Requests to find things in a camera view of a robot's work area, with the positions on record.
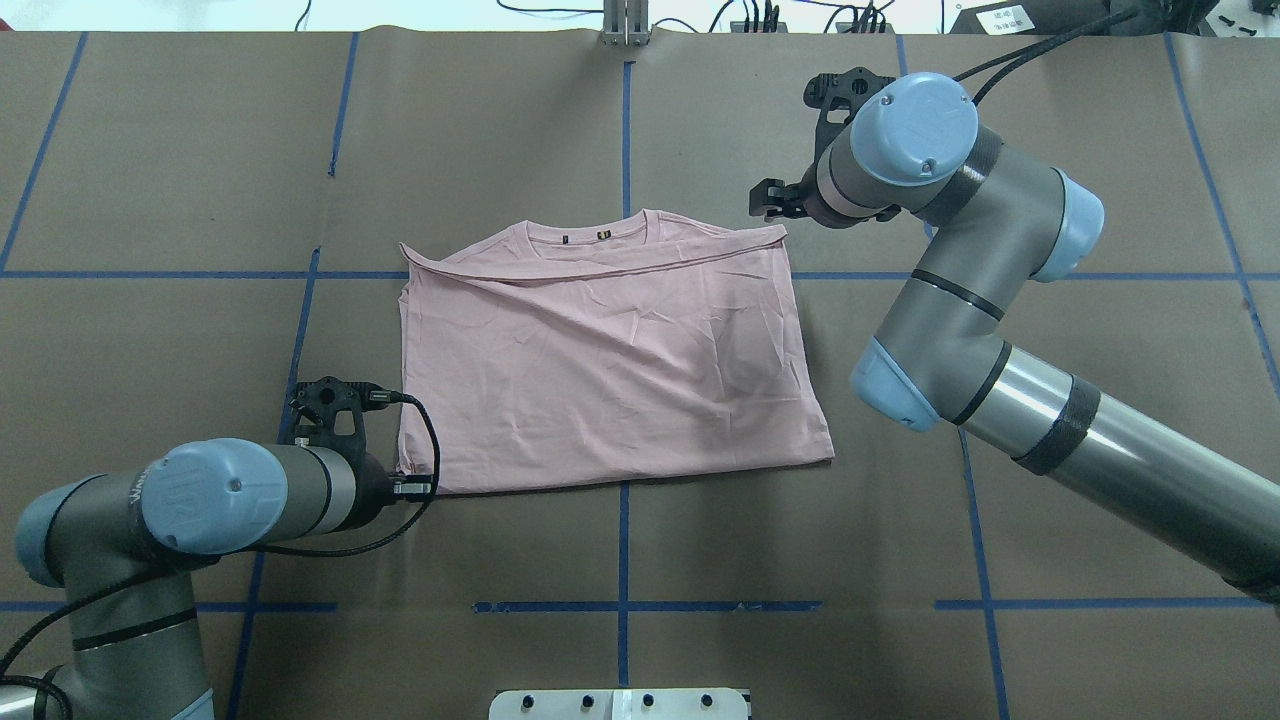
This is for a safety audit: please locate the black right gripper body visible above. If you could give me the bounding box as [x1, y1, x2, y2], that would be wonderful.
[790, 67, 901, 229]

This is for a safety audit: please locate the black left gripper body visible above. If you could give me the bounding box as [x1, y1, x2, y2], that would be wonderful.
[288, 375, 396, 527]

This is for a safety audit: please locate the pink snoopy t-shirt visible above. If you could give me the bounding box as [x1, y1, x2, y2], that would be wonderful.
[398, 210, 835, 495]

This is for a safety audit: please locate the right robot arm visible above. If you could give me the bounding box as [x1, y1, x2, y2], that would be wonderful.
[749, 67, 1279, 605]

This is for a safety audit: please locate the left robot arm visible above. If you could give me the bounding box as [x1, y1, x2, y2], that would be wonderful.
[3, 377, 440, 719]

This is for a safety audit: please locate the black box with label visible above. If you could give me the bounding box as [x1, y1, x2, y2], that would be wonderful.
[945, 1, 1219, 37]

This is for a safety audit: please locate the aluminium frame post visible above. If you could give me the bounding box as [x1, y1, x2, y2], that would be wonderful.
[600, 0, 652, 47]

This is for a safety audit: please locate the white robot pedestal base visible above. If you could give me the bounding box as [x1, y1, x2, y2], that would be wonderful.
[488, 687, 753, 719]

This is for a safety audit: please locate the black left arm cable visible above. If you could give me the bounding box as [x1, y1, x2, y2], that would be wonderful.
[0, 388, 442, 701]

